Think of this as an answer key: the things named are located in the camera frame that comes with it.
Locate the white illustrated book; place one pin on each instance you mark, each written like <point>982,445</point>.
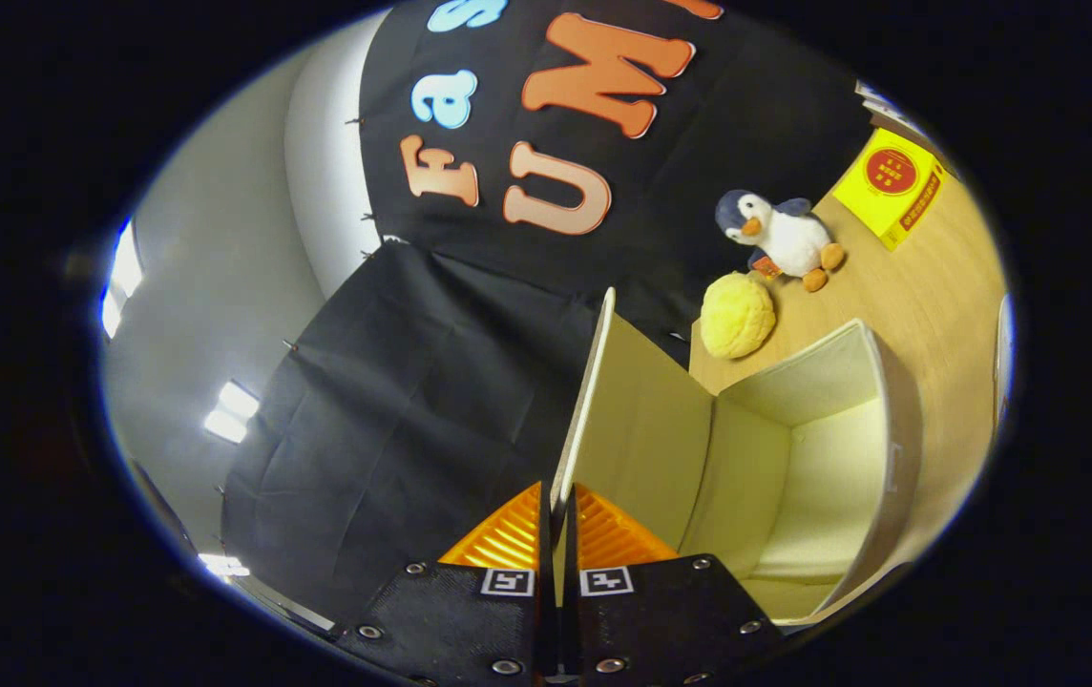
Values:
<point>875,97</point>

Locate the black backdrop cloth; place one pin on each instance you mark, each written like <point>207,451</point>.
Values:
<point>431,410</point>

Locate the ceiling light panel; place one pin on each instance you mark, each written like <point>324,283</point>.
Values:
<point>124,277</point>
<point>231,412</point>
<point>221,567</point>

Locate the cream fabric storage box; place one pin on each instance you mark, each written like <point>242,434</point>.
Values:
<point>641,448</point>

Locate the penguin plush toy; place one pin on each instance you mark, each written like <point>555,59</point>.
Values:
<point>789,239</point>

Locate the yellow round plush toy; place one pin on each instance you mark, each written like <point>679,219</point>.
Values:
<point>737,315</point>

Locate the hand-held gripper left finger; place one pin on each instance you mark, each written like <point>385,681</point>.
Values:
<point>470,620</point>

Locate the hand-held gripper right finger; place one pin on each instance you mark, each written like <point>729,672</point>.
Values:
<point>661,620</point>

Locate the yellow book with red circle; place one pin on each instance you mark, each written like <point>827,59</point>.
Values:
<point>890,186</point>

